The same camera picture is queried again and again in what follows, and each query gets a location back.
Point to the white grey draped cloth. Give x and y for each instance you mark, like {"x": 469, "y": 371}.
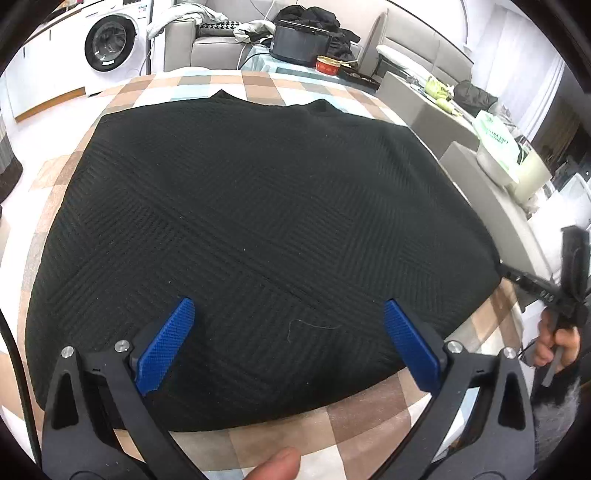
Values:
{"x": 171, "y": 21}

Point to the white plastic basin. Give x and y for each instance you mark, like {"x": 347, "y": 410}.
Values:
{"x": 494, "y": 165}

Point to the cream bucket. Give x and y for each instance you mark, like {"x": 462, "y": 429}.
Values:
{"x": 533, "y": 173}

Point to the green printed plastic bag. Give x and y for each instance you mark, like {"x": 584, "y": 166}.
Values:
{"x": 496, "y": 134}

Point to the houndstooth pillow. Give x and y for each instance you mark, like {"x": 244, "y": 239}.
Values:
{"x": 217, "y": 28}

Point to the white pillow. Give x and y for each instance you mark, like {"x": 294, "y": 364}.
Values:
{"x": 399, "y": 53}

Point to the white kitchen counter cabinets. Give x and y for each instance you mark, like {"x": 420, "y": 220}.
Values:
{"x": 46, "y": 69}

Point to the grey low cabinet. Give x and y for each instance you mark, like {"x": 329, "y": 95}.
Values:
{"x": 415, "y": 108}

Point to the black knit sweater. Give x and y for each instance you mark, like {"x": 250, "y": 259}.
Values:
{"x": 254, "y": 221}

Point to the striped woven basket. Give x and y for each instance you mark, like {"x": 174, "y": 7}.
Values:
{"x": 7, "y": 166}

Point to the person's right forearm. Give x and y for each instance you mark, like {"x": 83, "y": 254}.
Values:
{"x": 554, "y": 415}

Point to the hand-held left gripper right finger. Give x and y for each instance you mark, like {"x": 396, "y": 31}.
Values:
{"x": 411, "y": 346}

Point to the grey sofa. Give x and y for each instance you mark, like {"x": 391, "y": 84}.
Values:
{"x": 207, "y": 51}

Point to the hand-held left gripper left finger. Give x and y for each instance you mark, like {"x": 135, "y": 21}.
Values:
{"x": 166, "y": 346}

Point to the green plush toy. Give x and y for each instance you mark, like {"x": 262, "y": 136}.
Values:
{"x": 436, "y": 87}

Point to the teal checkered tablecloth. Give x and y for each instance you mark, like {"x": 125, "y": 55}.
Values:
{"x": 258, "y": 60}

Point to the pile of black clothes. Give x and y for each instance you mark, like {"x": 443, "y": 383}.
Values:
{"x": 318, "y": 16}

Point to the white crumpled cloth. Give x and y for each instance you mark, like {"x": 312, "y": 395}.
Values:
{"x": 251, "y": 31}

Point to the person's left hand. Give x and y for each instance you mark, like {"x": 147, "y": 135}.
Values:
{"x": 277, "y": 466}

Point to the person's right hand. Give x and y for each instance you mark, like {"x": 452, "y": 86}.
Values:
{"x": 545, "y": 344}

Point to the checkered plush blanket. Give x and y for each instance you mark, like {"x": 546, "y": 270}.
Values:
{"x": 351, "y": 415}

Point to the black bag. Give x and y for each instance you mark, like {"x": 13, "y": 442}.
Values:
{"x": 475, "y": 97}

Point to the red bowl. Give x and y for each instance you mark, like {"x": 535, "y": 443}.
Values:
{"x": 328, "y": 65}

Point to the black food tray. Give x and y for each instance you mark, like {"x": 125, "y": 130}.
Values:
{"x": 360, "y": 77}

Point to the white washing machine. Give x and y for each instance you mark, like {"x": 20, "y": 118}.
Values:
{"x": 111, "y": 44}

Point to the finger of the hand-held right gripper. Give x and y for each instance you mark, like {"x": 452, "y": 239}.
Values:
{"x": 521, "y": 279}

